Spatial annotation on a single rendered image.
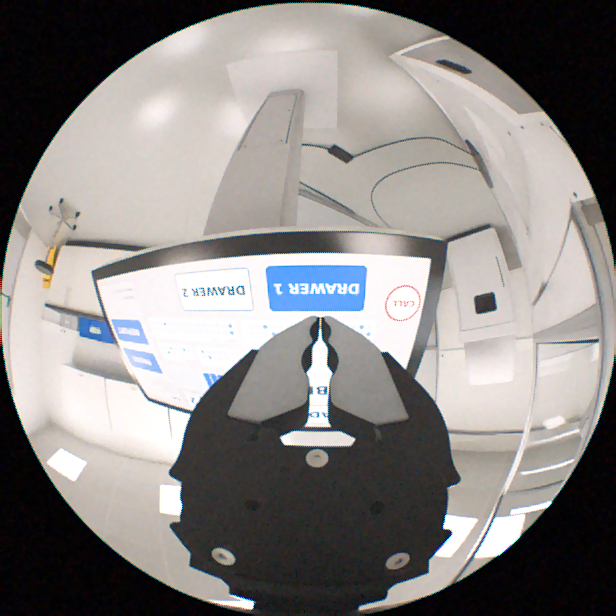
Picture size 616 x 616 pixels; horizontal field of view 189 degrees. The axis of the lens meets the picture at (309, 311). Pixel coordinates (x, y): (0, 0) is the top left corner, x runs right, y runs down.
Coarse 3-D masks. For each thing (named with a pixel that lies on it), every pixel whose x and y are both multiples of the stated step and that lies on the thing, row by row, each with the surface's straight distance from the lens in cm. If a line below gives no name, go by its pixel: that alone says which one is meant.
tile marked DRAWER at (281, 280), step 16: (272, 272) 20; (288, 272) 20; (304, 272) 20; (320, 272) 20; (336, 272) 20; (352, 272) 20; (272, 288) 21; (288, 288) 20; (304, 288) 20; (320, 288) 20; (336, 288) 20; (352, 288) 20; (272, 304) 21; (288, 304) 21; (304, 304) 21; (320, 304) 21; (336, 304) 21; (352, 304) 21
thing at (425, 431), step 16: (384, 352) 10; (400, 368) 9; (400, 384) 9; (416, 384) 9; (416, 400) 8; (432, 400) 9; (416, 416) 8; (432, 416) 8; (384, 432) 7; (400, 432) 7; (416, 432) 8; (432, 432) 8; (416, 448) 7; (432, 448) 7; (448, 448) 8; (448, 464) 7; (448, 480) 7
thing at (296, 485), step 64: (256, 448) 6; (320, 448) 6; (384, 448) 6; (192, 512) 6; (256, 512) 6; (320, 512) 6; (384, 512) 6; (256, 576) 6; (320, 576) 6; (384, 576) 6
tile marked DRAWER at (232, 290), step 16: (192, 272) 24; (208, 272) 22; (224, 272) 22; (240, 272) 21; (192, 288) 24; (208, 288) 23; (224, 288) 22; (240, 288) 22; (192, 304) 25; (208, 304) 24; (224, 304) 23; (240, 304) 22
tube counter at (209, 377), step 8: (168, 368) 36; (176, 368) 35; (184, 368) 33; (176, 376) 36; (184, 376) 35; (192, 376) 34; (200, 376) 33; (208, 376) 32; (216, 376) 31; (176, 384) 38; (184, 384) 37; (192, 384) 35; (200, 384) 34; (208, 384) 33
